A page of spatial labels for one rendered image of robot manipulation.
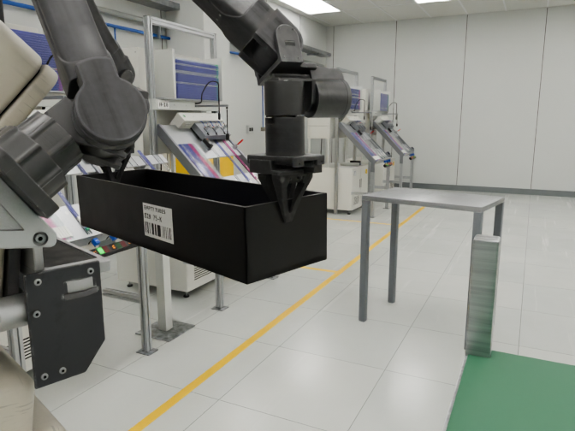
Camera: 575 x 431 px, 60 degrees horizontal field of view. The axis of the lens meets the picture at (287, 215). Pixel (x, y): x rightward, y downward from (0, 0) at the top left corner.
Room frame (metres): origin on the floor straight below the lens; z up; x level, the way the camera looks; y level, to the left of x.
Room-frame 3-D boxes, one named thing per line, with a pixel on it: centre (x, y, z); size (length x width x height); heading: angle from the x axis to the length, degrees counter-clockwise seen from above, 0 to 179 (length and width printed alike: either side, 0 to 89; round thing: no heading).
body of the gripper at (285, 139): (0.73, 0.00, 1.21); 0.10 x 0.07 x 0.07; 45
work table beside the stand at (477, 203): (2.92, -0.86, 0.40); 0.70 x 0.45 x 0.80; 53
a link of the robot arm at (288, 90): (0.73, 0.00, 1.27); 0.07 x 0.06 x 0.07; 119
